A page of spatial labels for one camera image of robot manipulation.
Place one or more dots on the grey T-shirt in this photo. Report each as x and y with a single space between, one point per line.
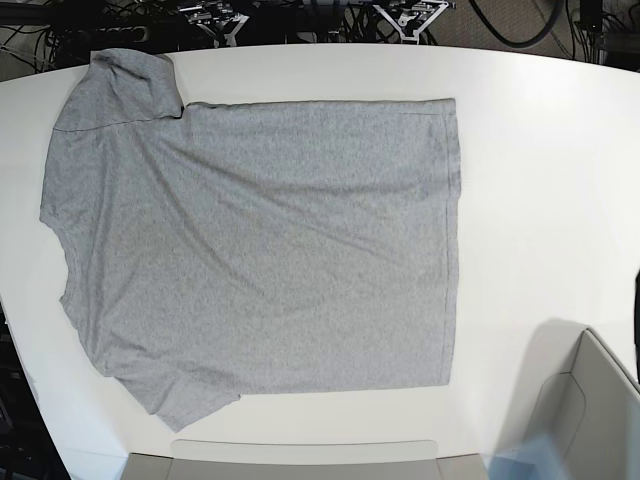
216 251

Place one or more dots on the grey chair at bottom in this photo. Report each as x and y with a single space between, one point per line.
190 459

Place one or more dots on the blue blurred object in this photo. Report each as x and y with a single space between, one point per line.
537 458

